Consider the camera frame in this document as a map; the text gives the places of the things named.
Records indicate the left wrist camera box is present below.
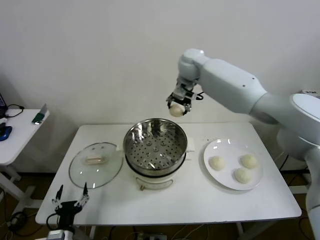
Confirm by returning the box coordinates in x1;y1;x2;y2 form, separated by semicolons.
46;229;76;240

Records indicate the blue computer mouse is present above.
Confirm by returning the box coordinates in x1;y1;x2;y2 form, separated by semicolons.
0;126;13;143

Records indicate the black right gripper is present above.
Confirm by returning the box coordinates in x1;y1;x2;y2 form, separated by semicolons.
165;91;195;118

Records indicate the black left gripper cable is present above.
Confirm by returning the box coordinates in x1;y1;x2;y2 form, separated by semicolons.
46;211;61;230

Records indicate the white steamed baozi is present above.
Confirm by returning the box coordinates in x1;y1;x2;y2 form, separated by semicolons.
208;156;226;172
233;167;252;184
169;103;187;118
239;154;258;169

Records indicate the round glass lid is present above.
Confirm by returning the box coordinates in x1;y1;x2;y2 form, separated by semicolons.
68;141;124;190

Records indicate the grey floor power strip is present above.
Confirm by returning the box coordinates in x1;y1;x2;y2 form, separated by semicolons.
136;232;168;240

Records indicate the white side table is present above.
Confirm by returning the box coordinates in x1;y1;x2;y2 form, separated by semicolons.
0;108;51;213

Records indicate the thin black cable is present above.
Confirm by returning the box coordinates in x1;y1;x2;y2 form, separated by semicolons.
4;104;25;120

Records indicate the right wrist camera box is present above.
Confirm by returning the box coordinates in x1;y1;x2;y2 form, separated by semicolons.
174;78;196;97

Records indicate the dark laptop edge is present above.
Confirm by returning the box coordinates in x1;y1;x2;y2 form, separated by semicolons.
0;93;8;120

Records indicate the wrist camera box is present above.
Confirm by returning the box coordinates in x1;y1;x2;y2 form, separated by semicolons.
46;229;76;240
174;78;196;97

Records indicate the floor power adapter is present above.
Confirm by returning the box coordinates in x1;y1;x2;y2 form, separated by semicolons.
7;212;28;228

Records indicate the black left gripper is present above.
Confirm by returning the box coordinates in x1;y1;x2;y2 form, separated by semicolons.
51;182;90;232

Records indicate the white round plate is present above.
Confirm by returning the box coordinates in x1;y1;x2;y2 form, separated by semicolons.
202;138;264;191

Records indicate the stainless steel steamer basket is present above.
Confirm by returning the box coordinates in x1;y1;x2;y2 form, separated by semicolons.
116;117;196;176

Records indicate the white table leg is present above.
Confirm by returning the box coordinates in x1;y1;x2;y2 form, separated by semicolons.
86;226;97;240
234;222;245;240

